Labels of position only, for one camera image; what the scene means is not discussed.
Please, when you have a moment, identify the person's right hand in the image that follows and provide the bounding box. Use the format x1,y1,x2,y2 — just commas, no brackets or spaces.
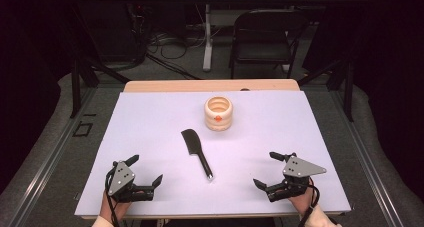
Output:
287,178,322,217

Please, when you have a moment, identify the cream ribbed utensil holder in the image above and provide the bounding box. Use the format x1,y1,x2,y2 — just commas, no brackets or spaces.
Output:
204,95,234,132

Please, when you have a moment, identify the wooden table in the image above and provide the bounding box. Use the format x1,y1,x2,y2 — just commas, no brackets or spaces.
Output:
74,79,353,221

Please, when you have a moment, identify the floor cables bundle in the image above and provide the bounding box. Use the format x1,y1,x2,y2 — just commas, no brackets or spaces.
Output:
145,29,202,81

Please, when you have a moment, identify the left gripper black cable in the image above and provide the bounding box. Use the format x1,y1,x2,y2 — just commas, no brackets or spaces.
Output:
105,168,122,227

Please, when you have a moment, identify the white desk leg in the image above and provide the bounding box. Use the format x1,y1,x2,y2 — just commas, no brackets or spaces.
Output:
202,2,215,72

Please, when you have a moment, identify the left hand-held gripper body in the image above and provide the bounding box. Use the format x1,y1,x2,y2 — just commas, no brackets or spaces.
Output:
105,159,156,203

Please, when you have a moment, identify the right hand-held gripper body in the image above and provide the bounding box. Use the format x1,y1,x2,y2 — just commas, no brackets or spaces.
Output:
265,154,328,203

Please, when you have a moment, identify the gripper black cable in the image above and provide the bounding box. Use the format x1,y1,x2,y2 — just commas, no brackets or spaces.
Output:
297,182,322,227
105,168,122,227

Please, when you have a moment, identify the black metal stand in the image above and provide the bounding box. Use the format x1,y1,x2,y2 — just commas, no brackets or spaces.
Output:
69,51,132,119
297,57,355,123

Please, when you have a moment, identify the person's left hand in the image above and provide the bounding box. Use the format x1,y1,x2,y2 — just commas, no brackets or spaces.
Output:
99,189,134,222

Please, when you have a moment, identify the black kitchen knife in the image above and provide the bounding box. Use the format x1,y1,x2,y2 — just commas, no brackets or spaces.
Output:
180,128,215,182

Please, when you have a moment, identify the white table cover sheet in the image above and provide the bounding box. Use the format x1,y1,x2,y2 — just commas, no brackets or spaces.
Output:
74,90,352,218

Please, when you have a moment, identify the aluminium floor rail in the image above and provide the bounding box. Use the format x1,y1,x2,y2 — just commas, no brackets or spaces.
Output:
5,86,98,227
329,89,405,227

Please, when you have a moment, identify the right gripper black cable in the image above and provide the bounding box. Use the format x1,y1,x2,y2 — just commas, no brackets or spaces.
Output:
297,182,322,227

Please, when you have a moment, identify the black folding chair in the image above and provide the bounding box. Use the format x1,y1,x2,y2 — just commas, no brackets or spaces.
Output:
228,8,310,80

